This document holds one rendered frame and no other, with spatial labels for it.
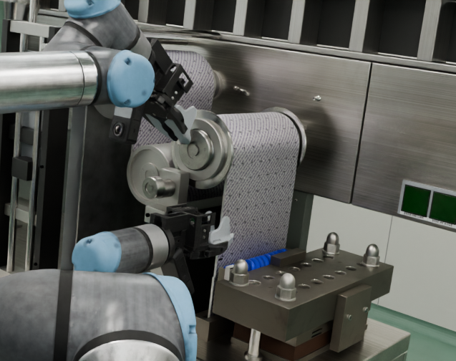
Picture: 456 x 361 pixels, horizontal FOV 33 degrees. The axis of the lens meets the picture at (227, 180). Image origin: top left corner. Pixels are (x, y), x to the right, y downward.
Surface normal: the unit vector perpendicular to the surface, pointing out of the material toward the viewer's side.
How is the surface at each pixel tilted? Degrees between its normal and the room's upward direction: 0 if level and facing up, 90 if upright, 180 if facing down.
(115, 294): 31
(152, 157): 90
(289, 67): 90
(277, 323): 90
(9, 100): 117
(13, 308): 60
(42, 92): 103
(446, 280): 90
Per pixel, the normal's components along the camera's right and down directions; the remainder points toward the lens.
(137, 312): 0.25, -0.79
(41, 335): 0.10, 0.02
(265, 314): -0.61, 0.10
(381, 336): 0.11, -0.97
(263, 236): 0.79, 0.22
